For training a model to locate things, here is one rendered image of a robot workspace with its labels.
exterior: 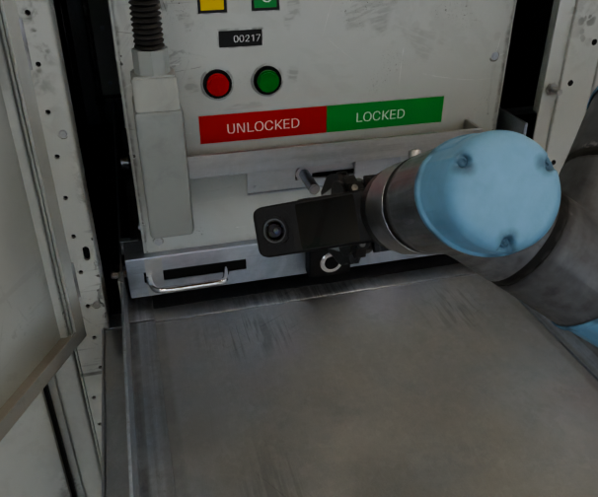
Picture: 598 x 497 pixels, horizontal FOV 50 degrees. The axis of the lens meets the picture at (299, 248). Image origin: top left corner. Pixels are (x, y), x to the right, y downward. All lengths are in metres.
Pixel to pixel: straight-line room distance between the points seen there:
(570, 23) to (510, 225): 0.54
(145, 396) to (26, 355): 0.16
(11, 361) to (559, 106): 0.74
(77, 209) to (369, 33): 0.40
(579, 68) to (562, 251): 0.52
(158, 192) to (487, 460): 0.43
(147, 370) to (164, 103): 0.31
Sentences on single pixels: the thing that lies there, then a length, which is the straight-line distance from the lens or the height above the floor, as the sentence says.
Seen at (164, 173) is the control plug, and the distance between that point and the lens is 0.69.
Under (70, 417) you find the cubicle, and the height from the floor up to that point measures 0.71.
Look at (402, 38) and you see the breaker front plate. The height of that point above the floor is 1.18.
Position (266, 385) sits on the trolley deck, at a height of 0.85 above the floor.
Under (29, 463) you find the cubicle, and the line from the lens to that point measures 0.99.
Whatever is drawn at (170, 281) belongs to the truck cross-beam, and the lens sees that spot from 0.87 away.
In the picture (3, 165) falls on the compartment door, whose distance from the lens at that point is 0.74.
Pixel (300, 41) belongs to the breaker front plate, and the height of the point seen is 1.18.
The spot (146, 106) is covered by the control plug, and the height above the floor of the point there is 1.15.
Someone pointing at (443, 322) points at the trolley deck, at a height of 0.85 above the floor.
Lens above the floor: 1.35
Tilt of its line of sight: 30 degrees down
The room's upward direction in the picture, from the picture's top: straight up
